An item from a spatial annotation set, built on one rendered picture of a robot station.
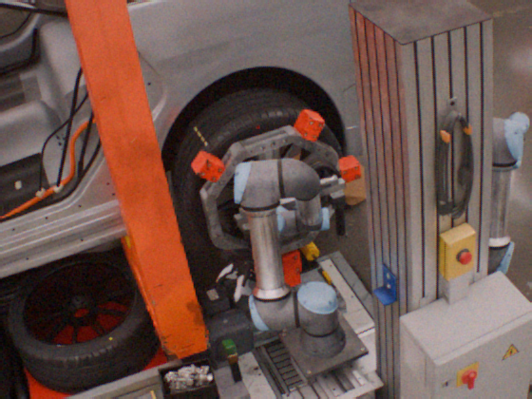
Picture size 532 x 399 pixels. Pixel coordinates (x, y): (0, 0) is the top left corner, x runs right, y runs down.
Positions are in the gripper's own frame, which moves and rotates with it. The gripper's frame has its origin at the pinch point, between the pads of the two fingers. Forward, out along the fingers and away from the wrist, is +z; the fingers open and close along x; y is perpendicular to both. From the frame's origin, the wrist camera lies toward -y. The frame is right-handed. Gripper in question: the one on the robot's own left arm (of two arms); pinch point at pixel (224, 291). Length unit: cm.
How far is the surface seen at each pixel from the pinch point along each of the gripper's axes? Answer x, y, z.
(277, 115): 31, -2, -62
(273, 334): 43, 68, 16
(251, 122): 32, -9, -54
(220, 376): 3.2, 23.5, 30.7
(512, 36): 195, 233, -217
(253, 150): 25, -6, -46
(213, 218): 32.5, 0.9, -16.5
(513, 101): 132, 204, -163
